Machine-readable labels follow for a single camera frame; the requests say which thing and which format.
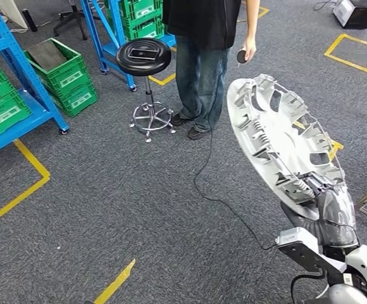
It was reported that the person's hand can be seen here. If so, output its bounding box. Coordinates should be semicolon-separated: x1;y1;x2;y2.
242;37;258;64

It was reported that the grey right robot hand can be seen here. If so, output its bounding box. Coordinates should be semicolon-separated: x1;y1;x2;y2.
279;175;360;248

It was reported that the grey plastic wheel hubcap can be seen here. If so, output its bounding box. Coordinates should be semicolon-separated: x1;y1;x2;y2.
227;73;346;221

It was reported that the blue metal shelf rack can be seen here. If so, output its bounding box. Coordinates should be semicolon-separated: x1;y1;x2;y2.
80;0;177;92
0;0;70;162

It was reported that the person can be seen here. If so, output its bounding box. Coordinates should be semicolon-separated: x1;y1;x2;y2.
162;0;262;141

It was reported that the black seat swivel stool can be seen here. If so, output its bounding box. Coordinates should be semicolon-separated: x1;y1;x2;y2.
116;37;177;144

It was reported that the black tablet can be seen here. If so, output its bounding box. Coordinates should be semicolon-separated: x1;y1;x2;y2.
128;48;158;61

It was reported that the black white equipment case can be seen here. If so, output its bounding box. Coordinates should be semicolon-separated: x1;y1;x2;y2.
332;0;367;30

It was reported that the black office chair base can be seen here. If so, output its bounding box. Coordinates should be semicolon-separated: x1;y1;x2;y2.
53;0;88;42

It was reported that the grey cardboard sheet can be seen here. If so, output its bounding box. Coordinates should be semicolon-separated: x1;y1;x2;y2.
25;39;70;72

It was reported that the white partition panel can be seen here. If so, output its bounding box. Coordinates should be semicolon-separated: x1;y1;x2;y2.
0;0;39;32

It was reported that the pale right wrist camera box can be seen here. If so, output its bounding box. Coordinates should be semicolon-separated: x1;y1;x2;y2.
274;226;346;274

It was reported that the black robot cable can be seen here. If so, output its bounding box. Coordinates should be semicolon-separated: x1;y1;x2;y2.
289;272;327;304

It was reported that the black controller cable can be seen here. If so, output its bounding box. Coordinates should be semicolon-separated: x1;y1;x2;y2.
192;58;279;253

